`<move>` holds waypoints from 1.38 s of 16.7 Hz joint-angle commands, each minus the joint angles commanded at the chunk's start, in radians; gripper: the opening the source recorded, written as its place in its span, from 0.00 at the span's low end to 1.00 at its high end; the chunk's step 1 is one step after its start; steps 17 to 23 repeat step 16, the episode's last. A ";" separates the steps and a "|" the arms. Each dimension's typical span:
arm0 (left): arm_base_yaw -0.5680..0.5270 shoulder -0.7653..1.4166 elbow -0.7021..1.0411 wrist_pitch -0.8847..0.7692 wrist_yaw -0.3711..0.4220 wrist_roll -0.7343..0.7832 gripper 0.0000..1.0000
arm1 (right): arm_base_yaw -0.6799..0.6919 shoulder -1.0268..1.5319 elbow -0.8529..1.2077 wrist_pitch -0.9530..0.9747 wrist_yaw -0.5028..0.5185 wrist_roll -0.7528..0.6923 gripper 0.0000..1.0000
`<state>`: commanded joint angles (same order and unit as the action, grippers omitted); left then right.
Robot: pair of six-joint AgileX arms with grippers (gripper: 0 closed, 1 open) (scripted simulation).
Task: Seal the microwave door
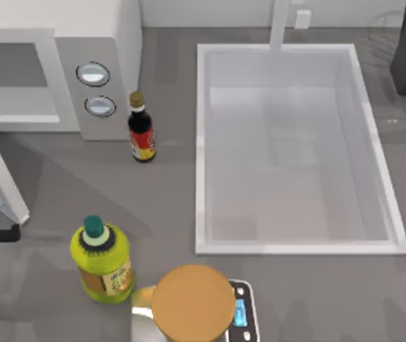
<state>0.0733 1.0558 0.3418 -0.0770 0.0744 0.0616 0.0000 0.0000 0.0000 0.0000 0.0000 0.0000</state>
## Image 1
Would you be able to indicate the green bottle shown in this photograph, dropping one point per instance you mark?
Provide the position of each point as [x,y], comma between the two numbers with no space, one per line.
[104,263]

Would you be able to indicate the white sink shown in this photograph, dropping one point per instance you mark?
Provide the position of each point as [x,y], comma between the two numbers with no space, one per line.
[288,153]

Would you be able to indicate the dark sauce bottle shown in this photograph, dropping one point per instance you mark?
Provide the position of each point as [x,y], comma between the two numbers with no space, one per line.
[141,132]

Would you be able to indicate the round microwave knob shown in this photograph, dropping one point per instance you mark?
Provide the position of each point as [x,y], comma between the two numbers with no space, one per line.
[93,73]
[100,105]

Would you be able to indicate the tall white tap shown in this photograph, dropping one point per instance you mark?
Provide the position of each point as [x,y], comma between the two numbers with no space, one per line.
[279,25]

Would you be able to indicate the white wall socket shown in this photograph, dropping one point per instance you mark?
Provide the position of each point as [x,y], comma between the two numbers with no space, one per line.
[302,18]

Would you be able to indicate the pale microwave oven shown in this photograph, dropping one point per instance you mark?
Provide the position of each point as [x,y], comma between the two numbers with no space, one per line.
[92,42]

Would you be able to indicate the silver kitchen scale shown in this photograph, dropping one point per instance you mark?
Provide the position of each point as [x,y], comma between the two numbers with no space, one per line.
[245,310]

